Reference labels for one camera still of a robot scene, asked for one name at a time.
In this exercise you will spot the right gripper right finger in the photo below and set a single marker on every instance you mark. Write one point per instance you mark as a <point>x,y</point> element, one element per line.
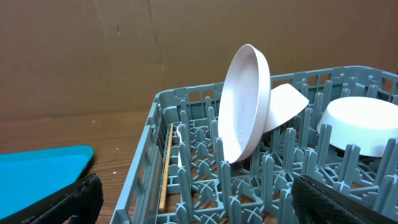
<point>314,202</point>

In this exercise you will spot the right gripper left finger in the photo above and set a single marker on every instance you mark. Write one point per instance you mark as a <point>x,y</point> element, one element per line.
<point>79,202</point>

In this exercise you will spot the white bowl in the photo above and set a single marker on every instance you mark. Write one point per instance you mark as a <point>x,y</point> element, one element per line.
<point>366,122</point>

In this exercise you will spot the wooden chopstick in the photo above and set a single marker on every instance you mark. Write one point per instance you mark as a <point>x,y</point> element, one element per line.
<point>163,193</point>

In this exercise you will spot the grey dishwasher rack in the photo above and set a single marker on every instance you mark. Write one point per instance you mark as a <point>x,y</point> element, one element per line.
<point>200,190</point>

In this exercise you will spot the pink bowl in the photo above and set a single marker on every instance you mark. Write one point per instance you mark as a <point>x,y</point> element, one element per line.
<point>285,103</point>

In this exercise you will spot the teal plastic tray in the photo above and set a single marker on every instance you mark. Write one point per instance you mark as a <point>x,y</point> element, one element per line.
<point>27,177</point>

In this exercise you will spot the large pink plate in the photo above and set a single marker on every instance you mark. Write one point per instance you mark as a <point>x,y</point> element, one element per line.
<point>244,104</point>

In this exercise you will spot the white plastic fork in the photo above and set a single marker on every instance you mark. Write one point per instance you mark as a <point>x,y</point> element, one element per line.
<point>180,141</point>

